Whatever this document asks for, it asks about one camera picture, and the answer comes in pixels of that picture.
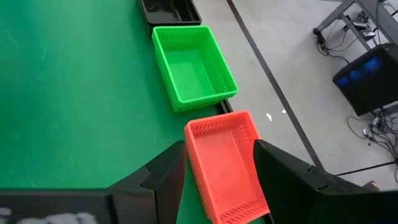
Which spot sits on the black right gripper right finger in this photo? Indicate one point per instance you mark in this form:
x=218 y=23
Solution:
x=295 y=193

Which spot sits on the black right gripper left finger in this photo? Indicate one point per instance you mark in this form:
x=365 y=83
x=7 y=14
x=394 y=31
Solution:
x=149 y=193

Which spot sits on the red plastic slotted basket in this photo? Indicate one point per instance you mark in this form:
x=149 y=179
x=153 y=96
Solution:
x=227 y=168
x=196 y=177

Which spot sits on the green plastic slotted basket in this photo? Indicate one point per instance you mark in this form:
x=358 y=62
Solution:
x=199 y=107
x=192 y=71
x=199 y=103

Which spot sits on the black plastic slotted basket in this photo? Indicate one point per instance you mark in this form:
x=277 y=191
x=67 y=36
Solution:
x=169 y=11

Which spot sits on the green table mat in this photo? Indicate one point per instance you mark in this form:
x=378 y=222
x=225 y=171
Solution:
x=77 y=93

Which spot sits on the black box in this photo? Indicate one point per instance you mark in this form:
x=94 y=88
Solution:
x=367 y=87

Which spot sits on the black power adapter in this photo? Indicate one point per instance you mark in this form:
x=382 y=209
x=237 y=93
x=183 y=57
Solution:
x=362 y=29

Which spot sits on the black aluminium table frame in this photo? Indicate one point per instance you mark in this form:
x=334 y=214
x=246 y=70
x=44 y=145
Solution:
x=225 y=107

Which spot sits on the grey metal desk frame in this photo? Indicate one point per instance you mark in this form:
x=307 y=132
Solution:
x=340 y=14

